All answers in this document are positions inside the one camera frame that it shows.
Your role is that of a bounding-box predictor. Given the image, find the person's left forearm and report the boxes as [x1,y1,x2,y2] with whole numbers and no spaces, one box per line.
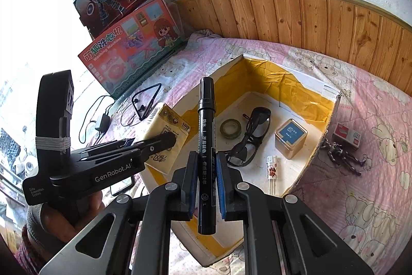
[14,204,46,269]

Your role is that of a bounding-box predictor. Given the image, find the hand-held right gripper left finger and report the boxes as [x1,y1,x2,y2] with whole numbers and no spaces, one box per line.
[39,151,198,275]

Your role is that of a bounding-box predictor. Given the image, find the brown cardboard box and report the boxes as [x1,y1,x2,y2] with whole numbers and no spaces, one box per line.
[142,53,342,267]

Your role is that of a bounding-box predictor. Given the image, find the pink washing machine toy box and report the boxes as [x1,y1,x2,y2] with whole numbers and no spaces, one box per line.
[78,0,189,100]

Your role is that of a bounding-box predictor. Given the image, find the dark toy action figure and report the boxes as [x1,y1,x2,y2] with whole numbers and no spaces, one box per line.
[322,138,367,177]

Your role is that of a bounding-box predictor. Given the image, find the person's left hand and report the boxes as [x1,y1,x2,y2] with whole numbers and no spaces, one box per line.
[41,190,105,246]

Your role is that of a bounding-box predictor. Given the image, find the black framed glasses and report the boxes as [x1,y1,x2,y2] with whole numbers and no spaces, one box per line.
[225,107,271,168]

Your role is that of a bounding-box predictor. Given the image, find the pink printed blanket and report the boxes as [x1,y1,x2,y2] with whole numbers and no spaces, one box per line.
[87,32,412,275]

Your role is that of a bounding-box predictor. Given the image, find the black marker pen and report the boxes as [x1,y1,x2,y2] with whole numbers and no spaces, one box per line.
[197,77,218,235]

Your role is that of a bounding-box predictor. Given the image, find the gold tin with blue label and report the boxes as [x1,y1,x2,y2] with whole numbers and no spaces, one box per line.
[274,118,308,160]

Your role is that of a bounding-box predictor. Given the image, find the black power adapter with cable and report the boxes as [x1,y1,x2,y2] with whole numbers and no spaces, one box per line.
[79,95,116,144]

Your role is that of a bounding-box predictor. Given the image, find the red and white staples box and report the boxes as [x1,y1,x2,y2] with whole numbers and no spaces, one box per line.
[331,123,363,150]

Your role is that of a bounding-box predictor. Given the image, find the green tape roll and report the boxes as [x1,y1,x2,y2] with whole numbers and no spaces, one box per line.
[220,118,243,138]

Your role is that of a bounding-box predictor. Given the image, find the yellow tissue packet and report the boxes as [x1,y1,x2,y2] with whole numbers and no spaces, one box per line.
[142,103,194,176]

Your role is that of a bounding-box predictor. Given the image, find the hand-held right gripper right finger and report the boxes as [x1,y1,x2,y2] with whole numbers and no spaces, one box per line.
[216,151,375,275]

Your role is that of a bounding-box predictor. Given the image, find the white lighter with red print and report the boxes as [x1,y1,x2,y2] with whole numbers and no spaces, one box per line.
[264,155,280,195]

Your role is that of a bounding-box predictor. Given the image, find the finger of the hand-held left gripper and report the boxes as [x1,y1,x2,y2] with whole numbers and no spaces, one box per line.
[72,133,177,166]
[75,138,134,156]

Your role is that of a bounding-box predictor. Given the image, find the black neckband earphones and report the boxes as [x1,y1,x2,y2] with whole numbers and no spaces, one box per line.
[121,83,162,127]

